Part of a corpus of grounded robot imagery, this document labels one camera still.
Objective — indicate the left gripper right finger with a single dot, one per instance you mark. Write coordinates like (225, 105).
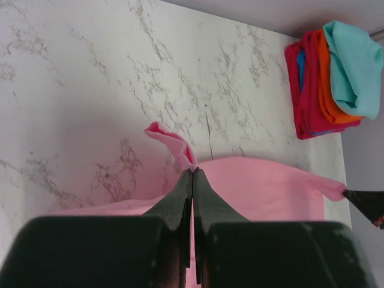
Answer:
(232, 251)

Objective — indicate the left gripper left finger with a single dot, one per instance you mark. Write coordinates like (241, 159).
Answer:
(148, 250)

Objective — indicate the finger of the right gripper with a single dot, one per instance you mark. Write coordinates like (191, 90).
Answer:
(369, 203)

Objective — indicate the pink t-shirt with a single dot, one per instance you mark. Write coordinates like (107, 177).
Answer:
(260, 190)

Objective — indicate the orange folded t-shirt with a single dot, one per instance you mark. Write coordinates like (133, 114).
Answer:
(331, 111)

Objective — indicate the crimson folded t-shirt upper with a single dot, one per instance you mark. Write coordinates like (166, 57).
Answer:
(311, 57)

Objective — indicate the crimson folded t-shirt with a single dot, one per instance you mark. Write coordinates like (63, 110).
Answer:
(311, 57)
(292, 90)

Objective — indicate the teal folded t-shirt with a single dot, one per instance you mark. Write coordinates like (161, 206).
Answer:
(355, 69)

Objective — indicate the crimson folded t-shirt bottom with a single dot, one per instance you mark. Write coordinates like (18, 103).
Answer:
(292, 90)

